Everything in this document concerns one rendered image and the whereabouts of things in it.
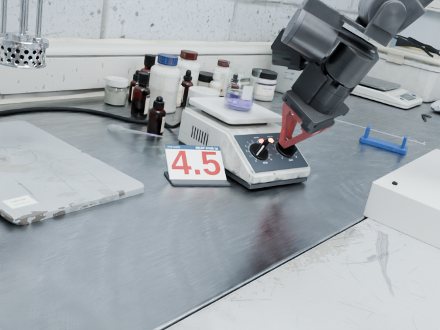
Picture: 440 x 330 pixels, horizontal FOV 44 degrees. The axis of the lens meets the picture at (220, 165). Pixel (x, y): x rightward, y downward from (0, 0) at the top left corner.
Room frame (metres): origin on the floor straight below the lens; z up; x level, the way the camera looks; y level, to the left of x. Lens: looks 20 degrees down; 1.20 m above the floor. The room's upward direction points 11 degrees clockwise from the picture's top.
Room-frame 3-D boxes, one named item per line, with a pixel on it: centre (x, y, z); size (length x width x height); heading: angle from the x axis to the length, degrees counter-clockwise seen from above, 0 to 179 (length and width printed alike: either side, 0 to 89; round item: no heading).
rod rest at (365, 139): (1.16, -0.34, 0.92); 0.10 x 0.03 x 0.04; 68
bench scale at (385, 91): (1.76, -0.45, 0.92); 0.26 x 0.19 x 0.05; 59
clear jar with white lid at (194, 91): (1.02, 0.05, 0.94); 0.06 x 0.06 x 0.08
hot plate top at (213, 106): (0.90, -0.01, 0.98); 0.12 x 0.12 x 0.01; 41
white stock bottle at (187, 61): (1.26, 0.12, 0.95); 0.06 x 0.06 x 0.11
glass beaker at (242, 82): (0.89, -0.01, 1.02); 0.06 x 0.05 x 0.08; 54
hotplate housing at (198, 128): (0.88, -0.03, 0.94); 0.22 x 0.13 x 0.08; 41
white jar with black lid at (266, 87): (1.42, -0.07, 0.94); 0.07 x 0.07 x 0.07
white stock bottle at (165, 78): (1.12, 0.14, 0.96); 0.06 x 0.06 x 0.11
